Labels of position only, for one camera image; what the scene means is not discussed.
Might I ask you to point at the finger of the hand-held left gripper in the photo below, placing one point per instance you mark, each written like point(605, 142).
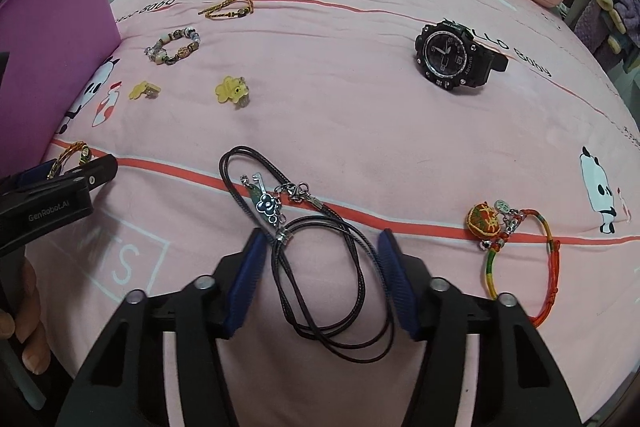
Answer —
point(35, 171)
point(85, 172)

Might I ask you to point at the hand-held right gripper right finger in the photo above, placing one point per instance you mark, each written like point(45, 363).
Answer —
point(395, 289)

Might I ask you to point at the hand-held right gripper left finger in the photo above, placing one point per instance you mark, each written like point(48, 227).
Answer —
point(247, 289)

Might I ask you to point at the small yellow hair clip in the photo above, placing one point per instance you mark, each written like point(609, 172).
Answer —
point(142, 89)

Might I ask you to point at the purple cloth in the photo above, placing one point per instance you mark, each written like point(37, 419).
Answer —
point(50, 57)

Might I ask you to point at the yellow flower hair clip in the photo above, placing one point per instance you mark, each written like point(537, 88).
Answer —
point(229, 89)

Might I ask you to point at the black sport wristwatch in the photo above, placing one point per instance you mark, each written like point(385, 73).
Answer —
point(445, 54)

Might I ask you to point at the person's left hand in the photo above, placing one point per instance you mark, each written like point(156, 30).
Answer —
point(30, 337)

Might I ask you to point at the pink printed bed sheet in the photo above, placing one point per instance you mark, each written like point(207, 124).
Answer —
point(350, 107)

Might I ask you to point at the purple knitted blanket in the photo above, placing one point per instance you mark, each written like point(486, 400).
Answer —
point(590, 14)

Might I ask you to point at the blue yellow plush toy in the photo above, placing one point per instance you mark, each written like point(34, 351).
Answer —
point(607, 2)

